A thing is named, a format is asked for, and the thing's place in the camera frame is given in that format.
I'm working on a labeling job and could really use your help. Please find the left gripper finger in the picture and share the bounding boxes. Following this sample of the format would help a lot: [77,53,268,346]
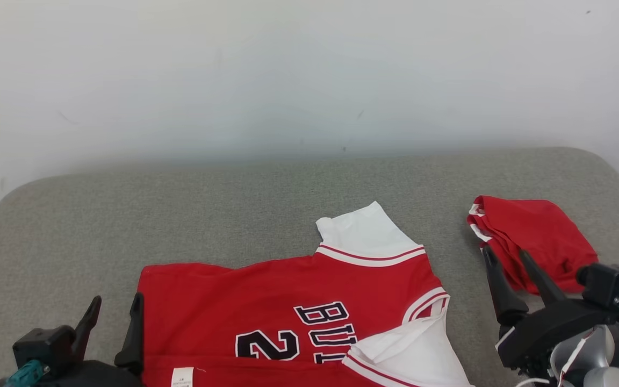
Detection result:
[114,292,145,375]
[71,295,103,363]

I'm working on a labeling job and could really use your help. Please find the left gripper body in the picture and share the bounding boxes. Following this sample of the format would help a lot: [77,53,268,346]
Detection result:
[0,359,145,387]

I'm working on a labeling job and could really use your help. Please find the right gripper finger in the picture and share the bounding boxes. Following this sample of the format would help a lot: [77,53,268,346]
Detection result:
[481,245,530,326]
[519,249,569,307]

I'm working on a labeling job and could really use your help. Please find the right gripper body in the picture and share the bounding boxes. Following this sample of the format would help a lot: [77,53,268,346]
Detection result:
[496,297,614,371]

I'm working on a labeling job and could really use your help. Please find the red white striped shorts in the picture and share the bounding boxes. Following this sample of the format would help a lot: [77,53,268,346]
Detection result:
[466,195,599,295]

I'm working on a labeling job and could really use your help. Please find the red basketball jersey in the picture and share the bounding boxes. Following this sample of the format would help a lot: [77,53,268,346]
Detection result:
[136,201,476,387]

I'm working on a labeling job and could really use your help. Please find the thin red white wire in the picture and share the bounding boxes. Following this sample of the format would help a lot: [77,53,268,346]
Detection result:
[514,329,596,387]

